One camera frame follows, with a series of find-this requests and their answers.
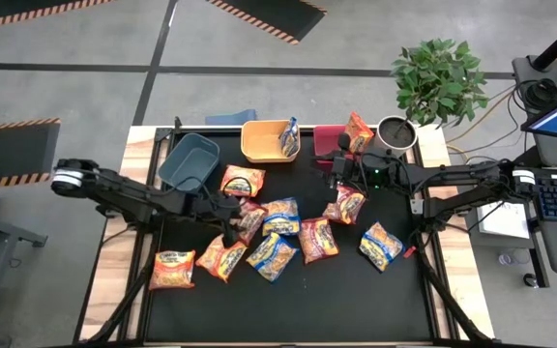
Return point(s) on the pink plastic bin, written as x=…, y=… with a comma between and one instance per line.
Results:
x=327, y=140

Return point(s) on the white paper sheet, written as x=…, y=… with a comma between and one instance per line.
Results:
x=506, y=222

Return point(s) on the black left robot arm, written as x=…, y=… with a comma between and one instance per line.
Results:
x=128, y=193

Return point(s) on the green leafy plant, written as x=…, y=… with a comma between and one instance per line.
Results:
x=438, y=79

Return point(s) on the teal plastic bin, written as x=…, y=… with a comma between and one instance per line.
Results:
x=186, y=162

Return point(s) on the orange Maruchan ramen pack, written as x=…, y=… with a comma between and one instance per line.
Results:
x=258, y=181
x=220, y=258
x=172, y=269
x=358, y=131

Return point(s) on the blue Maruchan ramen pack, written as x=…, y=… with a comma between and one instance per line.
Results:
x=271, y=256
x=289, y=137
x=381, y=245
x=281, y=217

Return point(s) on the red Maruchan ramen pack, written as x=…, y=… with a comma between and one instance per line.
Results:
x=318, y=240
x=348, y=208
x=254, y=220

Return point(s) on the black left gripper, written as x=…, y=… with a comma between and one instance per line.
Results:
x=225, y=210

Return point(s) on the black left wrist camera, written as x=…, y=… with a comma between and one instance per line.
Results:
x=198, y=204

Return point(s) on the grey equipment box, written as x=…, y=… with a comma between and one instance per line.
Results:
x=525, y=72

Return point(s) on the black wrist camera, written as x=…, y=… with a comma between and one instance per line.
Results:
x=198, y=204
x=377, y=169

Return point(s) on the black hazard-striped floor mat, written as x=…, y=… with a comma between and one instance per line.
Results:
x=269, y=19
x=37, y=9
x=12, y=150

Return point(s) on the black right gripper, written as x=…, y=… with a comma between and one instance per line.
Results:
x=346, y=170

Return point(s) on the clear plastic bottle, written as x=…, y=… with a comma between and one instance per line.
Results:
x=510, y=258

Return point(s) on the yellow plastic bin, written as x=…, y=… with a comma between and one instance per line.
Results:
x=261, y=142

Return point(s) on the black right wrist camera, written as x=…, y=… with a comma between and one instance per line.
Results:
x=377, y=169

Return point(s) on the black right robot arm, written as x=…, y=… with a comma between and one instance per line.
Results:
x=452, y=175

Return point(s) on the white cup with dark rim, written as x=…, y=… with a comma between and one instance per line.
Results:
x=394, y=140

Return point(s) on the black table mat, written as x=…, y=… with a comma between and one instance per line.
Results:
x=307, y=304

